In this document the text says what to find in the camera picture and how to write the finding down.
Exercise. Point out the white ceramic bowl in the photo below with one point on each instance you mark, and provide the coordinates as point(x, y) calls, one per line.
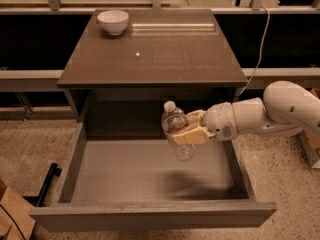
point(114, 22)

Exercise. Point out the grey horizontal rail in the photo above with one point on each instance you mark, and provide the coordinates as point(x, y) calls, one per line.
point(46, 80)

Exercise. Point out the wooden box right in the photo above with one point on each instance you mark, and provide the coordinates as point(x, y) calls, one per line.
point(311, 146)

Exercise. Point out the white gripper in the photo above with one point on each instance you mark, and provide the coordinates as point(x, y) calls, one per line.
point(220, 121)

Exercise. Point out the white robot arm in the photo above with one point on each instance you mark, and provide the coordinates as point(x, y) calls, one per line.
point(285, 110)

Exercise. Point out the brown cardboard box left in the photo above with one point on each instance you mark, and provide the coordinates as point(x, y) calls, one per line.
point(15, 222)

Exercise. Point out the clear plastic water bottle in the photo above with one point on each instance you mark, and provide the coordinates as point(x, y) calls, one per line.
point(174, 121)

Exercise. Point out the black metal bar stand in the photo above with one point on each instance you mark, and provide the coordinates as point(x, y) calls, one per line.
point(38, 200)

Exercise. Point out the grey cabinet with counter top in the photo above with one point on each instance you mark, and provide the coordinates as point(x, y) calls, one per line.
point(117, 85)

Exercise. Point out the open grey top drawer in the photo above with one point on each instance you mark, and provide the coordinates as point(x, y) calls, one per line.
point(122, 175)

